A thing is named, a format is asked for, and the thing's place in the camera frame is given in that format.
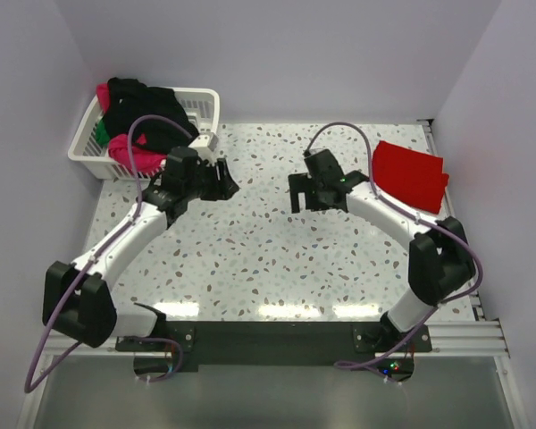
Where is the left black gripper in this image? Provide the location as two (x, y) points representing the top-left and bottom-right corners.
(184, 158), (239, 202)

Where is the red t shirt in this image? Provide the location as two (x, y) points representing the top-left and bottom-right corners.
(372, 140), (449, 215)

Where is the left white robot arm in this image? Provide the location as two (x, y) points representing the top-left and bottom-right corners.
(42, 147), (239, 350)

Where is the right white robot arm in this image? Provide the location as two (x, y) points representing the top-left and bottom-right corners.
(288, 149), (476, 351)

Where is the pink t shirt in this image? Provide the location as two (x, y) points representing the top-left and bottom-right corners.
(96, 83), (169, 173)

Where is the white plastic laundry basket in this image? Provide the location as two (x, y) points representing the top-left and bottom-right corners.
(67, 87), (220, 181)

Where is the green t shirt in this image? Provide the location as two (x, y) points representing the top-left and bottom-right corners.
(95, 119), (111, 147)

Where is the black t shirt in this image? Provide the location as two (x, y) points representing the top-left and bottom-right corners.
(102, 78), (199, 155)

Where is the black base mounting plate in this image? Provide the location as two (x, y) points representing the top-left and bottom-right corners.
(114, 319), (433, 383)

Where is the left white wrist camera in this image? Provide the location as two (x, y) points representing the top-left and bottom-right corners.
(189, 132), (218, 164)

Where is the aluminium frame rail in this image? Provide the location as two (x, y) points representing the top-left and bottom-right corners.
(43, 321), (510, 357)

